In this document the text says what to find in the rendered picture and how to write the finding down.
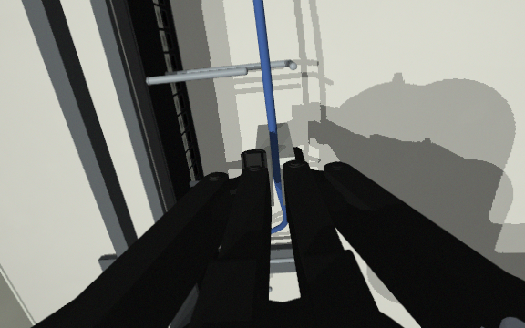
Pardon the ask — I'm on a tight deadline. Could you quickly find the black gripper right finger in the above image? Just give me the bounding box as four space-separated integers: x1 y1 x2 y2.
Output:
277 122 525 328

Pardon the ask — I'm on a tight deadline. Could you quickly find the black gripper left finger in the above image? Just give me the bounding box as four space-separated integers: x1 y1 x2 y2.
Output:
31 124 274 328

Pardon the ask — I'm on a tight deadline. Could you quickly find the blue cable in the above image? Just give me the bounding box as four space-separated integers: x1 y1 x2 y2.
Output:
253 0 288 234

